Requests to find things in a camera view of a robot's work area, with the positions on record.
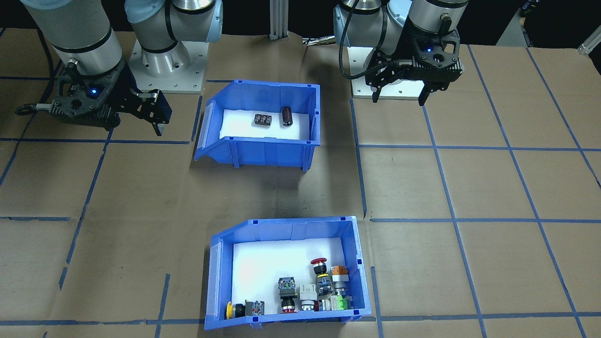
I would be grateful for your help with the blue battery storage bin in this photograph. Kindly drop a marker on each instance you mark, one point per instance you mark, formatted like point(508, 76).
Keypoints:
point(263, 152)

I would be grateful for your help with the blue switch storage bin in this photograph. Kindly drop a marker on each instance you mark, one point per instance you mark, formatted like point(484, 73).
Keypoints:
point(281, 229)

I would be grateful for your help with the black rectangular battery pack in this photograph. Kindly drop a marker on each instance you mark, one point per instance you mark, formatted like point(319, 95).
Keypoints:
point(263, 119)

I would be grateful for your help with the white foam bin liner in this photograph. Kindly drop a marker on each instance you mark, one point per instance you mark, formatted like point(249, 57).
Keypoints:
point(239, 126)
point(263, 267)

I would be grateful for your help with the grey metal stand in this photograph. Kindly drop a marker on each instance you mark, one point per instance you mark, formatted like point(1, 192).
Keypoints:
point(514, 33)

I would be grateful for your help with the black cylindrical capacitor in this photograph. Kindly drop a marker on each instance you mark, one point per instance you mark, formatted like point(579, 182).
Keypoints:
point(287, 116)

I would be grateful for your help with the aluminium profile bar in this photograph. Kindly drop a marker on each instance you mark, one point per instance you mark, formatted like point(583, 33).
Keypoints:
point(591, 47)

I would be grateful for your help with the red mushroom emergency button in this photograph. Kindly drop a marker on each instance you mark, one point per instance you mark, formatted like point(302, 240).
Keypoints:
point(319, 267)

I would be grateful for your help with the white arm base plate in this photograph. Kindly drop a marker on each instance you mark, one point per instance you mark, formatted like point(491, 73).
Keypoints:
point(404, 90)
point(192, 70)

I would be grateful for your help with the aluminium profile post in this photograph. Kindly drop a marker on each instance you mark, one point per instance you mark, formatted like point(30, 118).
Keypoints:
point(279, 19)

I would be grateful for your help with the orange pushbutton switch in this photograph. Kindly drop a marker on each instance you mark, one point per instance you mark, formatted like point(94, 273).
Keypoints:
point(339, 277)

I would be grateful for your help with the yellow pushbutton switch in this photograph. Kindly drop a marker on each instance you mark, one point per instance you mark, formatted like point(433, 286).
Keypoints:
point(253, 308)

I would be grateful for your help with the red flat pushbutton switch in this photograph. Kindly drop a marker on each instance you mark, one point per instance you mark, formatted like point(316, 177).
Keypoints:
point(287, 293)

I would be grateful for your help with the white block pushbutton switch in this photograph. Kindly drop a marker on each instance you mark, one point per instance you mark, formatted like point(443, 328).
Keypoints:
point(308, 293)

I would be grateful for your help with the green white block switch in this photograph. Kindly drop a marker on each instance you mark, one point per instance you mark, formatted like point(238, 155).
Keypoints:
point(340, 303)

